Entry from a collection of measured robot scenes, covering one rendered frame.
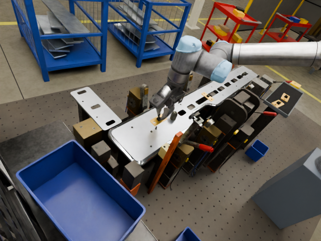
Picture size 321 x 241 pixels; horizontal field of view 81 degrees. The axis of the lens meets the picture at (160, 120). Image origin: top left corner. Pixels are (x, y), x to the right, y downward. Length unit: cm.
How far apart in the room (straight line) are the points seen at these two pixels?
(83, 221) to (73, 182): 12
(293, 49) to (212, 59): 26
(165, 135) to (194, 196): 41
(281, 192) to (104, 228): 88
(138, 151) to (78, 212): 31
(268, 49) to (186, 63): 28
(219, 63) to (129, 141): 47
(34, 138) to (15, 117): 57
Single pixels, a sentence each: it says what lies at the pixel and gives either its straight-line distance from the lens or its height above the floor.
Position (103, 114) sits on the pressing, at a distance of 92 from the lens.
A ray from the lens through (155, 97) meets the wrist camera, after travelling 71.
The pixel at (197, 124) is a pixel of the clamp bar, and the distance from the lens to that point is 69.
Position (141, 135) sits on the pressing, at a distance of 86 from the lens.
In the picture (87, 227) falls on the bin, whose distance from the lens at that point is 65.
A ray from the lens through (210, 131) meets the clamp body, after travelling 91.
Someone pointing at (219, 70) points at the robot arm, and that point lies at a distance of 65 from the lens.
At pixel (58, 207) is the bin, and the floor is 103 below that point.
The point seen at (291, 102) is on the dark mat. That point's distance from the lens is 130.
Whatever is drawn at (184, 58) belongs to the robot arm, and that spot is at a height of 138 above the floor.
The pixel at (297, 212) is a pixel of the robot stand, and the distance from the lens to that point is 122.
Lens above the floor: 167
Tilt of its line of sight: 45 degrees down
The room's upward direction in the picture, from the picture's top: 20 degrees clockwise
